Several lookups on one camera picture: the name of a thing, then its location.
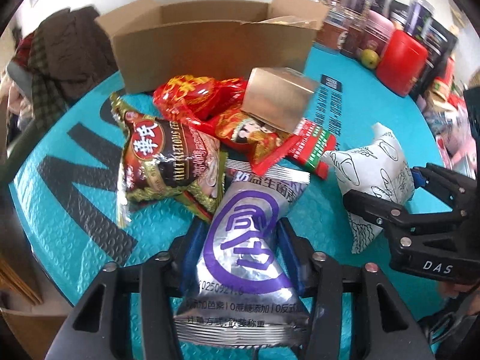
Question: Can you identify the green chair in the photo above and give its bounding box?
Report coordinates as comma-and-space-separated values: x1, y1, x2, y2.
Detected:
0, 135, 31, 182

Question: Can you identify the stack of flat cardboard sheets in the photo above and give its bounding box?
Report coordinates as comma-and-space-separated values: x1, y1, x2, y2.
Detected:
0, 247, 76, 349

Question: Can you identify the small black pouch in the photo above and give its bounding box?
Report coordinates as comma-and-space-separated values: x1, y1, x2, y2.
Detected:
388, 0, 413, 31

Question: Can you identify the red yellow carton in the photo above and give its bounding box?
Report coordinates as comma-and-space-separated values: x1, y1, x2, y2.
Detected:
427, 77, 456, 101

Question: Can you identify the person's right hand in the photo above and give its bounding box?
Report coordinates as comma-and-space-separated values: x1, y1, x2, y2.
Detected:
437, 280, 480, 302

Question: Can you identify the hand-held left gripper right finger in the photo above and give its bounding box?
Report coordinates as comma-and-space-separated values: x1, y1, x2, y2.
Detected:
275, 217, 436, 360

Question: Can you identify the green fruit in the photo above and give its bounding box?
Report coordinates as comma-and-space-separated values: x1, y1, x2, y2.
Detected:
360, 49, 379, 69

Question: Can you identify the red bottle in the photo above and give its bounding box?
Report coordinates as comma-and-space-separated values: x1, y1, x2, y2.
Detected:
376, 30, 428, 96

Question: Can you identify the silver purple snack packet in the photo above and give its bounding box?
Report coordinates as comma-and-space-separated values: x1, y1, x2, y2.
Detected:
174, 159, 312, 347

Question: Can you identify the cardboard box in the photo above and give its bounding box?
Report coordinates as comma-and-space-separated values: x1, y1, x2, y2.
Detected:
94, 0, 331, 94

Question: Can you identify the green plaid garment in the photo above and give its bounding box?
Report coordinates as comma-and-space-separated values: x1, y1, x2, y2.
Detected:
28, 32, 76, 136

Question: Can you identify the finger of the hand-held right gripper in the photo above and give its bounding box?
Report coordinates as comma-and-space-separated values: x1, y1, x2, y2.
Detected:
410, 162, 480, 212
343, 188, 466, 260

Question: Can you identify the small gold box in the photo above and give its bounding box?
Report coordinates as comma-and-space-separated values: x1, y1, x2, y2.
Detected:
240, 67, 319, 132

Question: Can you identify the red plaid cloth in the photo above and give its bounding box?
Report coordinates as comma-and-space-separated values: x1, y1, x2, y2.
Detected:
15, 34, 36, 68

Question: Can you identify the brown jacket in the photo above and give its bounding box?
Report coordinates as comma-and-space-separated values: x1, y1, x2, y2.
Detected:
34, 5, 117, 121

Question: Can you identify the pink container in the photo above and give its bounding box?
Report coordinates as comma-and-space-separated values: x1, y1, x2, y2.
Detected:
365, 9, 394, 55

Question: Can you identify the group of clear plastic jars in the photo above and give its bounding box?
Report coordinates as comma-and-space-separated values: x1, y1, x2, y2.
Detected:
317, 0, 436, 61

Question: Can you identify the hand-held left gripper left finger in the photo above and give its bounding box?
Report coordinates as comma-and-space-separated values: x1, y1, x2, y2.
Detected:
49, 219, 211, 360

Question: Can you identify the clear packet of yellow crisps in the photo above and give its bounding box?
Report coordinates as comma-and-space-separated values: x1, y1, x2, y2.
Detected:
259, 14, 323, 29

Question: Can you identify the black stand-up pouch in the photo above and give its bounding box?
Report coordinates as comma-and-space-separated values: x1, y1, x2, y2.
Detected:
424, 19, 460, 94

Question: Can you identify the pink bag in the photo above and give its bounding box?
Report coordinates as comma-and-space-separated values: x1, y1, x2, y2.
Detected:
437, 131, 477, 175

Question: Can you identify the white printed snack packet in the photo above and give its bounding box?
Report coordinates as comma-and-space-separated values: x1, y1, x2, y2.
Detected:
322, 122, 416, 254

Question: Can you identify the red cartoon snack packet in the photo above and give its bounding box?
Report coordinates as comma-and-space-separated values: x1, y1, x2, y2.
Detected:
204, 107, 301, 175

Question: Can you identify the red green snack packet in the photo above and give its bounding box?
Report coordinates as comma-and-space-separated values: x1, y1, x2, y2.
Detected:
287, 117, 337, 179

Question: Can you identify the brown snack packet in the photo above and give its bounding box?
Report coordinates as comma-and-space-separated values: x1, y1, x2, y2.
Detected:
110, 92, 229, 229

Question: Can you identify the red gold snack packet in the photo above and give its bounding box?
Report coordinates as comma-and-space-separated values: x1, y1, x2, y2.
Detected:
153, 74, 250, 122

